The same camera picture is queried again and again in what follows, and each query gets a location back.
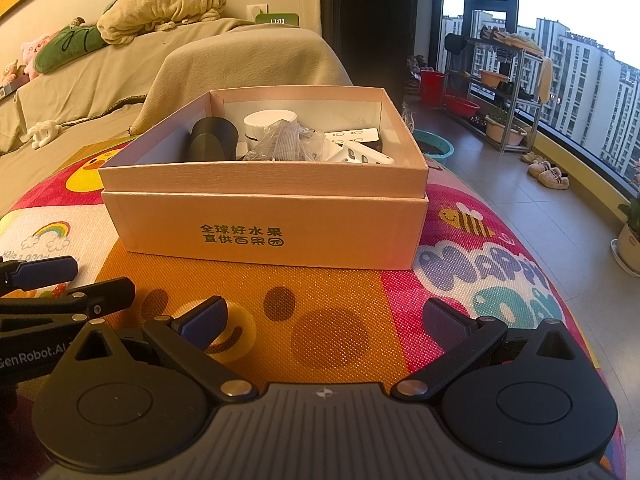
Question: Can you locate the colourful printed play mat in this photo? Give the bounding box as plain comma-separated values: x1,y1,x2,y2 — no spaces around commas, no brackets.
0,137,626,480

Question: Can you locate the flat printed box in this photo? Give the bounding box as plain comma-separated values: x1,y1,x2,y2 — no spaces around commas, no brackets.
0,77,26,103

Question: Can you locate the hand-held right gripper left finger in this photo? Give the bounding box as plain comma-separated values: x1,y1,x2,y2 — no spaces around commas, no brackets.
70,296,261,406

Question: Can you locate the pink cardboard box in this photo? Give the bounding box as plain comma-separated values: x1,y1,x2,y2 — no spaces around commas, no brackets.
97,86,431,271

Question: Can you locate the red bucket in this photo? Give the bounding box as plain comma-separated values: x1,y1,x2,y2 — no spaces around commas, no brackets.
420,70,446,107

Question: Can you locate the clear plastic bag with straps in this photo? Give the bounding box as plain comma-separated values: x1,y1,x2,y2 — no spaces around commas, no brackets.
237,119,326,163

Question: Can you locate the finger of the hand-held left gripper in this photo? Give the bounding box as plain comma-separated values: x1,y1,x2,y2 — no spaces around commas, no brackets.
0,255,79,294
0,277,137,331

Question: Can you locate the teal basin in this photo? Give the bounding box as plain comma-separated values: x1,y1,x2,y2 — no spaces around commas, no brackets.
414,129,455,162

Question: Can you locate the red basin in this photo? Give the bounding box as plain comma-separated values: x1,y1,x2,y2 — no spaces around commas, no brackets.
444,94,481,117

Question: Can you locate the pink planter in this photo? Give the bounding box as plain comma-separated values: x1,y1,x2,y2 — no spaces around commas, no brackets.
485,119,528,147

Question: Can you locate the beige covered sofa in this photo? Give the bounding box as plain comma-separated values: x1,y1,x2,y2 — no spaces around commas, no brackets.
0,15,353,211

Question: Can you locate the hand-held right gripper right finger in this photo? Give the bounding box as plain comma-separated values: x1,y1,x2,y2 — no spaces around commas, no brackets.
390,297,588,406

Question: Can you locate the metal shelf rack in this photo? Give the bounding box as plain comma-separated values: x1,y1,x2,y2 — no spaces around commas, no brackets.
442,34,546,153

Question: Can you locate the black cylinder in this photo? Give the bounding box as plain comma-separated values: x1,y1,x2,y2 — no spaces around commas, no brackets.
186,116,240,163

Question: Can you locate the pink plush toy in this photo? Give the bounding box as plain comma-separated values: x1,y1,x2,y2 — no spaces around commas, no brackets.
20,35,51,81

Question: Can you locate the yellow hanging cloth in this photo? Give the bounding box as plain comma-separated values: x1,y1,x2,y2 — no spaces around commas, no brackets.
537,56,555,103

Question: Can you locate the white plastic holder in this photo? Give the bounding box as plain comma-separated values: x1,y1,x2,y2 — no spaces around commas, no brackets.
325,142,396,166

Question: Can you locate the green digital clock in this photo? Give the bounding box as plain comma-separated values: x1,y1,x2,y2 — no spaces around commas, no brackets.
255,11,301,26

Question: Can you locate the white round jar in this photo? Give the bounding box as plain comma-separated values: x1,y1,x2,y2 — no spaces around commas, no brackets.
243,109,300,148

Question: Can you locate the light plush toy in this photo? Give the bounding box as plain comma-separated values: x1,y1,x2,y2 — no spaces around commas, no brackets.
2,59,26,86

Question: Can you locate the white plush toy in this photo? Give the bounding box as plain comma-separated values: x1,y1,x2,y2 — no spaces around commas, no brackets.
22,120,63,148

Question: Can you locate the potted plant in white pot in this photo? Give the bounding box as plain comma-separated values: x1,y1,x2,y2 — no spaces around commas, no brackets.
611,160,640,276

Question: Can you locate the crumpled beige blanket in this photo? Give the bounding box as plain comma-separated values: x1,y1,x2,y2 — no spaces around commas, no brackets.
96,0,227,45

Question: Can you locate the green plush pillow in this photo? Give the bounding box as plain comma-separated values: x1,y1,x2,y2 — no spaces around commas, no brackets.
34,24,108,73

